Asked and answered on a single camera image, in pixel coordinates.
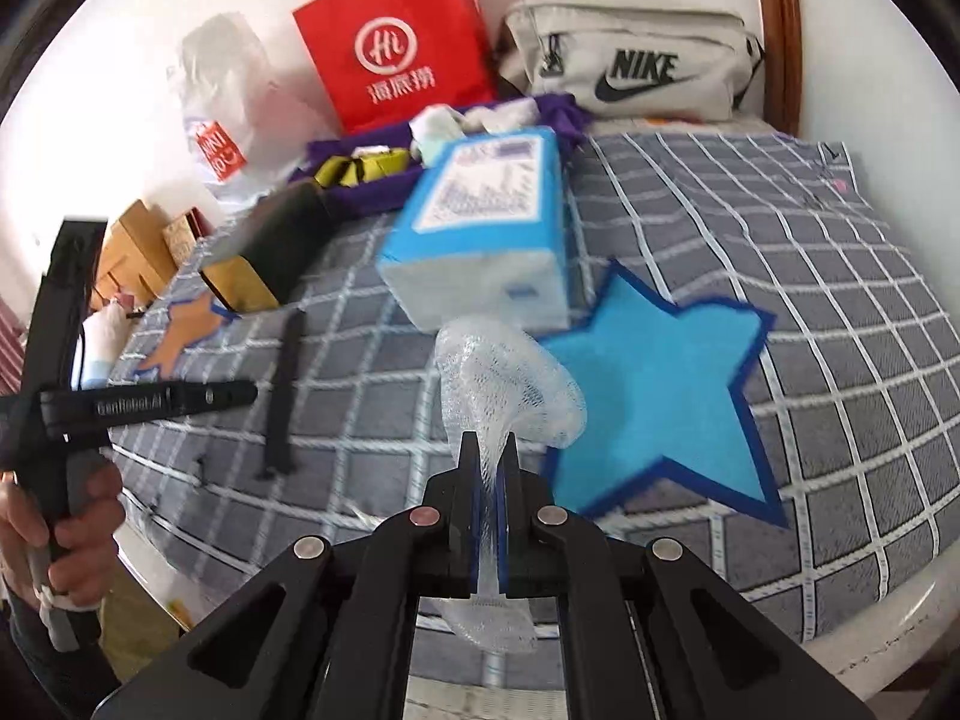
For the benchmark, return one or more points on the red paper shopping bag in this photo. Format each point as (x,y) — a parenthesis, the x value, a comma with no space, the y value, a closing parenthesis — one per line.
(383,61)

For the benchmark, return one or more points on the white Miniso plastic bag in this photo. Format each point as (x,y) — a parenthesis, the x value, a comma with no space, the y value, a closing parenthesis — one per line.
(246,131)

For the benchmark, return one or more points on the dark green tea box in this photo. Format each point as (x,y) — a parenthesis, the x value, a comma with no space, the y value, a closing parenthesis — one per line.
(259,263)

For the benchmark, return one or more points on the grey checked bed sheet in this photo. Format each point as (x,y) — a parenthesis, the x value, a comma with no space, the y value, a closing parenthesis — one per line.
(768,379)

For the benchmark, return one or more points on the plush toys pile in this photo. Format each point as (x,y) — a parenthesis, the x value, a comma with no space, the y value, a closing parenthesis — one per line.
(104,336)

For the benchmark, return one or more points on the brown star mat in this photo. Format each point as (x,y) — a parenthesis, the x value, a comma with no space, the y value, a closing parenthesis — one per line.
(188,323)

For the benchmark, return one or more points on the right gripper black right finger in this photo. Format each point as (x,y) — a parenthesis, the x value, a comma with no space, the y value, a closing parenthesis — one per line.
(650,631)

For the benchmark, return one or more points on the brown patterned box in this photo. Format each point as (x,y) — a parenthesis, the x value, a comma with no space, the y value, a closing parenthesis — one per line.
(182,234)

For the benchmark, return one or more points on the blue tissue pack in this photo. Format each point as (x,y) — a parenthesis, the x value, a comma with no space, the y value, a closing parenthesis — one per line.
(483,234)

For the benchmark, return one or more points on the grey Nike waist bag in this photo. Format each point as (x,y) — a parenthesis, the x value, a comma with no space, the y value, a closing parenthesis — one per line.
(631,62)

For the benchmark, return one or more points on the purple towel mat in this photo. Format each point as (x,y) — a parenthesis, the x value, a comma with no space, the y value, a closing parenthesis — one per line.
(560,112)

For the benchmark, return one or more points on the light green packet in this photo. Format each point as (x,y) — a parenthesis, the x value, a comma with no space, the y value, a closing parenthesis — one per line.
(435,146)

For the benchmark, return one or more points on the clear bubble wrap bag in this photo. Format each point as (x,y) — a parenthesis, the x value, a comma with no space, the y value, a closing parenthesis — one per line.
(498,382)

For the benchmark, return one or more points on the brown wooden door frame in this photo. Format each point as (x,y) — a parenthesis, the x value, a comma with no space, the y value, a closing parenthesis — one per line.
(782,39)

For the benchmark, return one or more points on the wooden bedside furniture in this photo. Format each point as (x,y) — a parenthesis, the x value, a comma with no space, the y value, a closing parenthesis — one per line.
(134,260)

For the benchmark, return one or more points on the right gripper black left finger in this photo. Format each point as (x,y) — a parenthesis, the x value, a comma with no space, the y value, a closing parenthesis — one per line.
(325,630)

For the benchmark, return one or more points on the person's left hand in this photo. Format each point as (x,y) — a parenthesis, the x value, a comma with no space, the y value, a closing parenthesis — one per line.
(85,573)

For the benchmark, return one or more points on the yellow black pouch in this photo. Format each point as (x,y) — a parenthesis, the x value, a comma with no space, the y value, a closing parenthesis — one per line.
(361,167)

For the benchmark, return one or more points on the blue star mat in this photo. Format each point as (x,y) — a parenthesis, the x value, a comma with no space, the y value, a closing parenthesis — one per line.
(664,386)

